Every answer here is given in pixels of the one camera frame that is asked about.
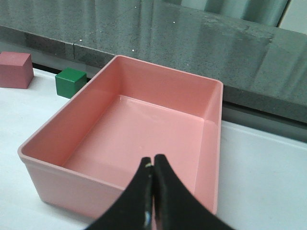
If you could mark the pink cube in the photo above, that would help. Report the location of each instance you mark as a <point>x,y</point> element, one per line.
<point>16,70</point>

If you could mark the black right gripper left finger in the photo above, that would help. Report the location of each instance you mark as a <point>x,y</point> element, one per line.
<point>133,209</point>

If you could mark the grey stone ledge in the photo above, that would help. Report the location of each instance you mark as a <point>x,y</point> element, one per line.
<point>262,67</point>

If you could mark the pink plastic bin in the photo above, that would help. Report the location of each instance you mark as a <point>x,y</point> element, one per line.
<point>86,154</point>

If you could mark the grey curtain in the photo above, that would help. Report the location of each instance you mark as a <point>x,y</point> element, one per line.
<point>286,14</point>

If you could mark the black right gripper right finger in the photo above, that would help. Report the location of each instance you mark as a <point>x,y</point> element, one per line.
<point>175,207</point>

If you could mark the green cube middle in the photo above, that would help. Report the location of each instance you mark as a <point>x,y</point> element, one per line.
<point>69,82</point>

